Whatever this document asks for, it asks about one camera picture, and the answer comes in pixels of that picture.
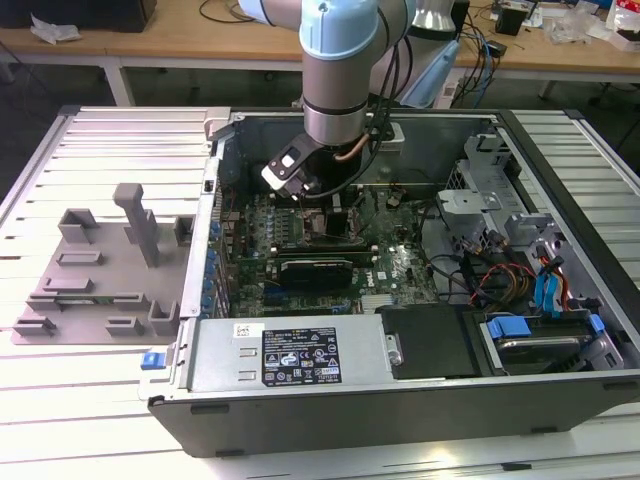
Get CPU socket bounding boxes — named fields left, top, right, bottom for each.
left=302, top=205, right=364, bottom=244

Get black graphics card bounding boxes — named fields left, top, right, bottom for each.
left=277, top=257, right=354, bottom=292

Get green motherboard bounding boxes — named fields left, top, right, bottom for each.
left=214, top=184, right=444, bottom=319

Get grey metal drive cage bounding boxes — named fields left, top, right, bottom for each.
left=433, top=132, right=569, bottom=251

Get silver chipset heatsink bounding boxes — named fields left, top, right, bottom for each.
left=360, top=293, right=396, bottom=315

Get black plastic shroud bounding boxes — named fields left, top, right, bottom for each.
left=374, top=303, right=484, bottom=381

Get grey power supply unit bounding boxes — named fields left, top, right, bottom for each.
left=188, top=315, right=397, bottom=394

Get small black box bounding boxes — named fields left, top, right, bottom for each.
left=494, top=3, right=527, bottom=37

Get long wooden desk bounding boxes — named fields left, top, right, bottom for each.
left=0, top=9, right=640, bottom=109

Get grey plastic parts rack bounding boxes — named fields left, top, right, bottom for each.
left=9, top=182, right=196, bottom=346

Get black open PC case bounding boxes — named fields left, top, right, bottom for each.
left=147, top=107, right=640, bottom=459

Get hard disk in blue carrier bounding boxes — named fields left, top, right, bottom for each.
left=479, top=313, right=606, bottom=377

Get clear plastic bags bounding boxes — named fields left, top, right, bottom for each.
left=547, top=7, right=609, bottom=47

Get large black box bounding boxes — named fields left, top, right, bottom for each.
left=0, top=0, right=159, bottom=32

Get white crumpled plastic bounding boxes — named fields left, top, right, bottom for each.
left=28, top=12, right=82, bottom=47

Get red and white bag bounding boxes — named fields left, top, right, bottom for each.
left=605, top=0, right=640, bottom=52

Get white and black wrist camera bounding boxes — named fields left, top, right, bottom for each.
left=260, top=132, right=324, bottom=201

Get red yellow black wire bundle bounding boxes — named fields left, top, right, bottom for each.
left=462, top=249, right=536, bottom=306

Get blue flat wire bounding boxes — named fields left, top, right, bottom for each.
left=532, top=257, right=564, bottom=315

